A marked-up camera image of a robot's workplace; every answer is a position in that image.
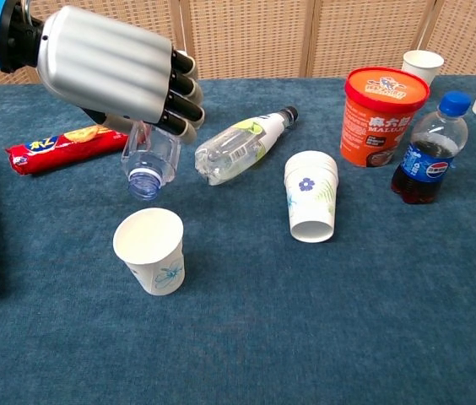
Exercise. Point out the small clear plastic bottle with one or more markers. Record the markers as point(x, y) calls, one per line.
point(151, 162)

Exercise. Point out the red biscuit pack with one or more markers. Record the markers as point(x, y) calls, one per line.
point(52, 154)

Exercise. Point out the stacked paper cups purple flower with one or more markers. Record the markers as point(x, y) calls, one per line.
point(312, 198)

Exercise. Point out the orange instant noodle tub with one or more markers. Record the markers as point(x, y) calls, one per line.
point(381, 118)

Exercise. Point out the woven wooden folding screen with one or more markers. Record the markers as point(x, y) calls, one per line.
point(263, 38)

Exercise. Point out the white cup blue flower print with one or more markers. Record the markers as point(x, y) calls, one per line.
point(149, 249)

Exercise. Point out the white paper cup green print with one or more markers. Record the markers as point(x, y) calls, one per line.
point(423, 65)

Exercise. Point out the clear soda bottle lime label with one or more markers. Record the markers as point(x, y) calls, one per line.
point(238, 145)

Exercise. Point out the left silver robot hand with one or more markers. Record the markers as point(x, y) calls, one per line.
point(103, 71)

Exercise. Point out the blue table cloth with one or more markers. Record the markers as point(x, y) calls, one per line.
point(263, 329)

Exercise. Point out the cola bottle blue cap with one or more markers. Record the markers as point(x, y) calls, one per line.
point(430, 160)

